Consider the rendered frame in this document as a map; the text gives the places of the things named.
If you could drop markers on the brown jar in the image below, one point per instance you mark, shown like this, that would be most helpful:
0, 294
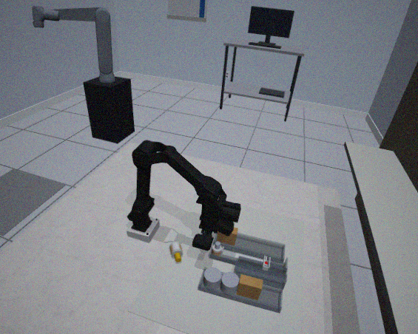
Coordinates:
176, 251

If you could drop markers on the brown cardboard box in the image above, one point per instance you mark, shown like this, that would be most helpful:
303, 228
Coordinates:
249, 287
231, 239

